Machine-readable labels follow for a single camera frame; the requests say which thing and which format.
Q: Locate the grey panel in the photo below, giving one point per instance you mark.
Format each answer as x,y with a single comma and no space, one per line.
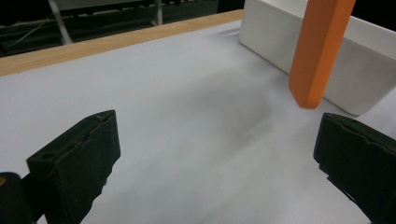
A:
93,3

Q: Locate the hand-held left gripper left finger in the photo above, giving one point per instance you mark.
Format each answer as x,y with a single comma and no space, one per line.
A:
77,161

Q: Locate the upright metal stand pole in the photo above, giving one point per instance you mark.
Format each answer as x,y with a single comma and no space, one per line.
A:
158,12

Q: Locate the slanted metal stand pole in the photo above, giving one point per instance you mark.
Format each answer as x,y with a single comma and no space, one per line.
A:
60,25

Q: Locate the orange phone case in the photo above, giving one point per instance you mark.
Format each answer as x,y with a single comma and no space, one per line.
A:
317,62

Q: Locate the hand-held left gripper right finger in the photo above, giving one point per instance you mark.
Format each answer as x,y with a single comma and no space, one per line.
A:
358,161

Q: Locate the white plastic storage box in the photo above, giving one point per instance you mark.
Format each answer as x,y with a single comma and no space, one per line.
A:
358,77

